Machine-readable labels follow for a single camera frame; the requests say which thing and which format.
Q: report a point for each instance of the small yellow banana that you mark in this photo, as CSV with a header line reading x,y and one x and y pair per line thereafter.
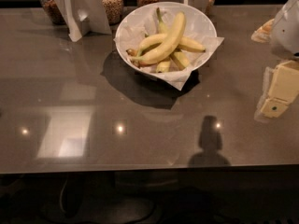
x,y
163,66
180,59

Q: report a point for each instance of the white paper liner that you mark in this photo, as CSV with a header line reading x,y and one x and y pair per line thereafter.
x,y
144,21

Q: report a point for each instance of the small yellow banana left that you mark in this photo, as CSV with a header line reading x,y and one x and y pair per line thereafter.
x,y
163,66

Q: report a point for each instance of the middle glass jar with grains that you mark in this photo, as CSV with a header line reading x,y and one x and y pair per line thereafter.
x,y
113,9

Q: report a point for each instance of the yellow banana across middle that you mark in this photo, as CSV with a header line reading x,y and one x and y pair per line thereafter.
x,y
185,43

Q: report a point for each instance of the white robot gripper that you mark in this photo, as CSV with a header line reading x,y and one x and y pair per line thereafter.
x,y
286,32

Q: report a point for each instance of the white folded paper stand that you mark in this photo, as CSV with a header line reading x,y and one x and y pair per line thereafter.
x,y
84,16

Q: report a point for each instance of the large yellow top banana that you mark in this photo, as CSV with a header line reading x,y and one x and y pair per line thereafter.
x,y
155,48

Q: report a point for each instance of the white bowl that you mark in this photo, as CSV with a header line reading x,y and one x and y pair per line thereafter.
x,y
166,40

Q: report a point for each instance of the left glass jar with nuts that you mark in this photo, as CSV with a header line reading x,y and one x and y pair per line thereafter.
x,y
53,12

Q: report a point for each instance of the far right glass jar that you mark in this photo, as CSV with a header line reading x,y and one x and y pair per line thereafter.
x,y
209,6

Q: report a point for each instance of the small yellow banana right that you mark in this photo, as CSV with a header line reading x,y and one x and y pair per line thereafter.
x,y
180,59

